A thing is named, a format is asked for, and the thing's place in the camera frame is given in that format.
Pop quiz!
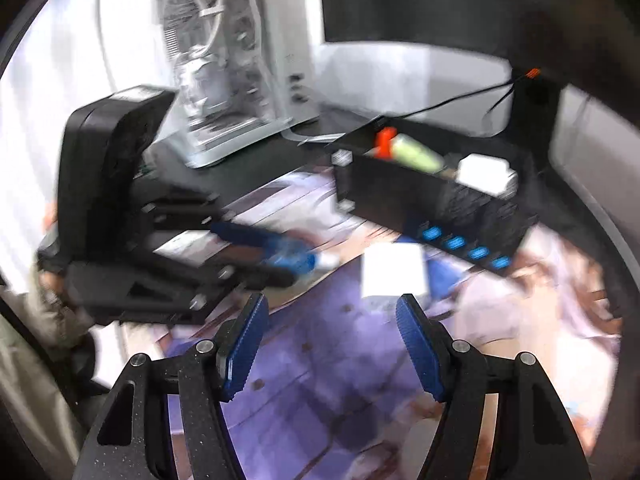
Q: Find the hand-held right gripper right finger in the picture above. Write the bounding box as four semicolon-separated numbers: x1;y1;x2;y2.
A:
395;293;586;480

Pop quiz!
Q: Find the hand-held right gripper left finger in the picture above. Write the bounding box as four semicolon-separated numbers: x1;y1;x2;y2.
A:
72;292;268;480

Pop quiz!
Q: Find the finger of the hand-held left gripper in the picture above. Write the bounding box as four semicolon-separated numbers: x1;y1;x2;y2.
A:
144;194;307;262
66;254;296;326

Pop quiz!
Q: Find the blue plastic bottle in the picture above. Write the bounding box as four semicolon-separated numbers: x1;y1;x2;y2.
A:
260;242;341;277

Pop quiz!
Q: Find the white square charger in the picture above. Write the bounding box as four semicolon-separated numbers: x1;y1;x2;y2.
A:
361;245;429;307

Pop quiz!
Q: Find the black cardboard box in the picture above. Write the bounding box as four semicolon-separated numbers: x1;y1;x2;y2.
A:
331;117;541;277

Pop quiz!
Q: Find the glue bottle with orange cap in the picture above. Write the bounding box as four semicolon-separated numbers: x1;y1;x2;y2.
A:
372;127;401;160

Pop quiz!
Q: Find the green tablet pack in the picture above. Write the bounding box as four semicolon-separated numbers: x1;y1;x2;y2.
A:
392;135;447;174

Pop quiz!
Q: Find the printed desk mat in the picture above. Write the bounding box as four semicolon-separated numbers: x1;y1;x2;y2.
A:
120;170;626;480

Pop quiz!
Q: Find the person's clothing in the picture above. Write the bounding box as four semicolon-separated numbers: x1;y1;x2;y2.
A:
0;255;103;466

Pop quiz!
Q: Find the white computer case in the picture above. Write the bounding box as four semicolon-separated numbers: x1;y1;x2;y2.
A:
152;0;321;170

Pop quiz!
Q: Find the white plug adapter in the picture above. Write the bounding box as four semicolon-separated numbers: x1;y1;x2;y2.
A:
456;155;519;196

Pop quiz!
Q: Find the black computer monitor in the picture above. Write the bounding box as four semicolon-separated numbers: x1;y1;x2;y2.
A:
320;0;640;128

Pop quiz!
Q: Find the black cable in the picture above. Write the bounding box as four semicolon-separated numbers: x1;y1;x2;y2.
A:
395;77;519;122

